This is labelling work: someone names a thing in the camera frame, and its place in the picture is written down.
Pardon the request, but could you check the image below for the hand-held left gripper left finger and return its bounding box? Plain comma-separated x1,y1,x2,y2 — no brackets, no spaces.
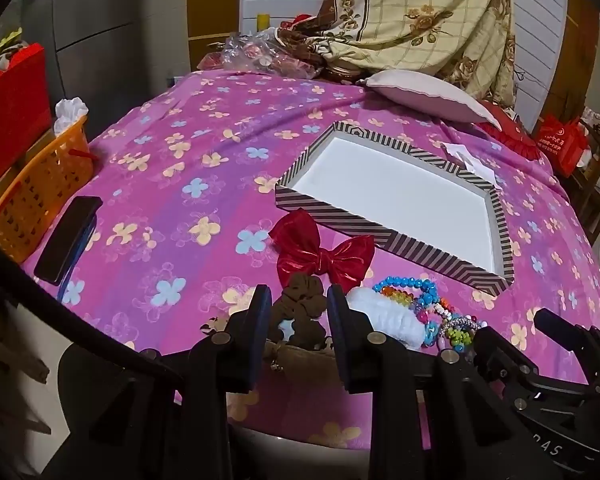
45,284,273,480

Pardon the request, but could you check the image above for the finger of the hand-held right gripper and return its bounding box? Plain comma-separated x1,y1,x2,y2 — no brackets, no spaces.
532,307,600,361
472,327,536,391

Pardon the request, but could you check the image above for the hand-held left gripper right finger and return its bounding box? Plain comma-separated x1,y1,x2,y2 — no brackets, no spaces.
326,284,563,480

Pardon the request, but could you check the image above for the green flower bead bracelet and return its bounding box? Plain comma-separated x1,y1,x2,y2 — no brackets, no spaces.
447,327,476,353

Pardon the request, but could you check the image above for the burlap bow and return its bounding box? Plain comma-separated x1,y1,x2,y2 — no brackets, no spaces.
262,342,341,373

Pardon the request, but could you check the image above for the brown scrunchie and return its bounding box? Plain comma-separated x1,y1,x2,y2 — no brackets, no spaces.
270,274,331,351

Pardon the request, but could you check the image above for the white fluffy scrunchie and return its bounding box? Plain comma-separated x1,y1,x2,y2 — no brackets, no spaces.
345,287,433,351

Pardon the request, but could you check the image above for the rainbow bead bracelet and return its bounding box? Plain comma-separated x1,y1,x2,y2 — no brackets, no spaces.
380,290,423,312

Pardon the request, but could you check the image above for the large multicolour bead bracelet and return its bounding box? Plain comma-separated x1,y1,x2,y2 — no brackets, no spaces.
415,297,463,348

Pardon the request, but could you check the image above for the striped cardboard box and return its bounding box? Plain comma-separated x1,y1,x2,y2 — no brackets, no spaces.
274,121,516,297

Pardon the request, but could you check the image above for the red satin bow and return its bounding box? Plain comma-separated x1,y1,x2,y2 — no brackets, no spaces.
268,208,376,293

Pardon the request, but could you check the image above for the red gift bag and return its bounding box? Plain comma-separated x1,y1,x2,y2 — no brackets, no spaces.
537,115,591,176

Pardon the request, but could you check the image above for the white paper card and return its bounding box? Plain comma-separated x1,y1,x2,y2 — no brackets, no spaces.
442,142,503,191

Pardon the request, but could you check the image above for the red cushion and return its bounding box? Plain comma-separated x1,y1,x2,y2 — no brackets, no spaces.
480,100,538,161

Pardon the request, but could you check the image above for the black phone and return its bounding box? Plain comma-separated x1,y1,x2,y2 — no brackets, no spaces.
33,196,103,287

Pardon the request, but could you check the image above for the pink floral blanket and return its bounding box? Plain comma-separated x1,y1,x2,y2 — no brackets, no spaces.
17,67,600,456

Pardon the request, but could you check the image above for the orange plastic basket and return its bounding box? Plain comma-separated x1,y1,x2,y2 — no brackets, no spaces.
0,115,95,263

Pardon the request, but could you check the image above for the clear plastic bag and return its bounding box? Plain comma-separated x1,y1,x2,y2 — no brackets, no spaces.
200,30,326,81

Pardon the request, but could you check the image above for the white cloth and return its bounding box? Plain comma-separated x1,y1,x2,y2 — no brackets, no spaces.
54,96,90,136

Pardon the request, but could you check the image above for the yellow floral quilt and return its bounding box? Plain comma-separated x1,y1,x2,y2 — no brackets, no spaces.
275,0,518,106

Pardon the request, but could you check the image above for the yellow wooden door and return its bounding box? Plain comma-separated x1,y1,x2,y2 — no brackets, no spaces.
187,0,243,71

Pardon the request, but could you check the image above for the grey cabinet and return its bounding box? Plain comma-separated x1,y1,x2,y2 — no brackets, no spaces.
10,0,191,126

